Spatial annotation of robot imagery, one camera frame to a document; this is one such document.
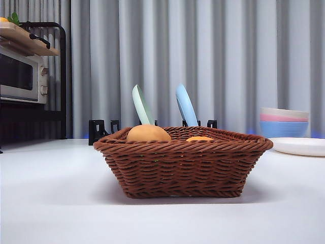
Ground brown potato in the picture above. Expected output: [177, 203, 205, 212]
[126, 124, 172, 142]

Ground orange corn cob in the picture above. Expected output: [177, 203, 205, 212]
[185, 136, 215, 142]

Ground brown wicker basket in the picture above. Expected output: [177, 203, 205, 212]
[92, 126, 274, 199]

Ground pale green plate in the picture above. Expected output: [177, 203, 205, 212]
[132, 84, 155, 126]

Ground light blue plate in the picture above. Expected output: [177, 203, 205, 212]
[175, 83, 199, 127]

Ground black dish rack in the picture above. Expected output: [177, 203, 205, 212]
[88, 118, 218, 146]

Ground grey pleated curtain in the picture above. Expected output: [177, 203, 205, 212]
[0, 0, 325, 140]

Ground pink bowl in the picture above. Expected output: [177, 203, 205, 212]
[259, 113, 310, 122]

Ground blue bowl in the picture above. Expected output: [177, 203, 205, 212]
[259, 120, 309, 139]

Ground cream bowl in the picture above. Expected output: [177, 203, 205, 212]
[261, 106, 310, 119]

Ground white plate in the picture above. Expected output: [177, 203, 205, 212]
[269, 137, 325, 157]

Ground silver toaster oven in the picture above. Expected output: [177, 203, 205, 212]
[0, 47, 49, 104]

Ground green leaf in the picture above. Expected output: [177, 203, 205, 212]
[7, 11, 21, 25]

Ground black metal shelf frame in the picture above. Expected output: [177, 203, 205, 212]
[0, 21, 68, 153]

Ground wooden tray with black handle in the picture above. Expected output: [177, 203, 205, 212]
[0, 21, 61, 56]

